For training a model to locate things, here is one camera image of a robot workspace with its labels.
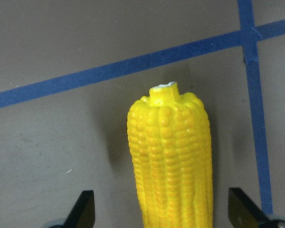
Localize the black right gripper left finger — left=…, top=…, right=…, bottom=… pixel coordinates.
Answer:
left=64, top=190, right=95, bottom=228

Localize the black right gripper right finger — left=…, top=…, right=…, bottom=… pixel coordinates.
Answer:
left=228, top=188, right=270, bottom=228

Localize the yellow plastic corn cob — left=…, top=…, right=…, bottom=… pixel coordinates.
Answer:
left=127, top=82, right=213, bottom=228

